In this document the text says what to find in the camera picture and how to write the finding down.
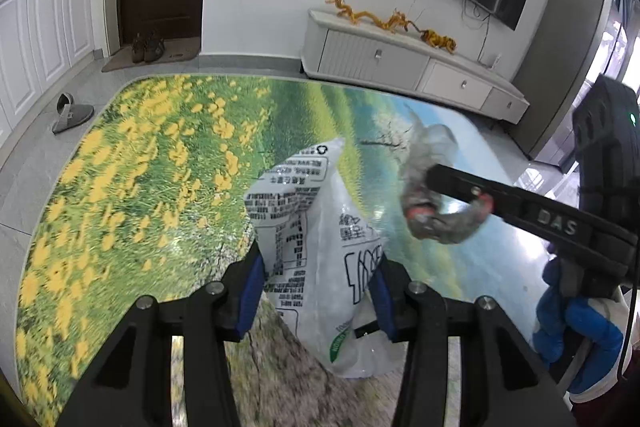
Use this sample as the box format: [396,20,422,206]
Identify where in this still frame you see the dark red grey wrapper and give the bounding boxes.
[399,108,494,244]

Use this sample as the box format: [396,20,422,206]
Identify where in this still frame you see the white printed plastic bag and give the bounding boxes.
[244,138,404,378]

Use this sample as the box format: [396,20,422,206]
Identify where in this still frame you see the blue gloved hand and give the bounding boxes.
[533,258,631,403]

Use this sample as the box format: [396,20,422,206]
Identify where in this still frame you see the grey refrigerator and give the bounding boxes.
[509,0,628,171]

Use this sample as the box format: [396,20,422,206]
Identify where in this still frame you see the white power strip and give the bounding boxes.
[490,53,502,70]

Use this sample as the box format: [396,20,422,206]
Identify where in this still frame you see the golden tiger figurine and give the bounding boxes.
[420,29,457,54]

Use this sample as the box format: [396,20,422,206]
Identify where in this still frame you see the golden dragon figurine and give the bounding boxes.
[324,0,420,32]

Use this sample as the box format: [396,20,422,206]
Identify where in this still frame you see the white grey tv cabinet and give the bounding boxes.
[300,10,528,124]

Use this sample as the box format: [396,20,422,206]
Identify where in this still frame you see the grey slipper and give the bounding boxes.
[52,92,94,134]

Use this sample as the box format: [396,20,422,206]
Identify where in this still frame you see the brown shoes pair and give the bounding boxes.
[131,31,165,64]

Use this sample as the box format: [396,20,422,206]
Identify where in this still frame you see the brown door mat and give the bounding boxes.
[101,36,202,74]

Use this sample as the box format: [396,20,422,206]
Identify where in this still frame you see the white lower cabinet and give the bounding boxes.
[1,0,94,143]

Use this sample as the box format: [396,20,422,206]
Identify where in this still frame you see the black tv cable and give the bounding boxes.
[462,0,497,65]

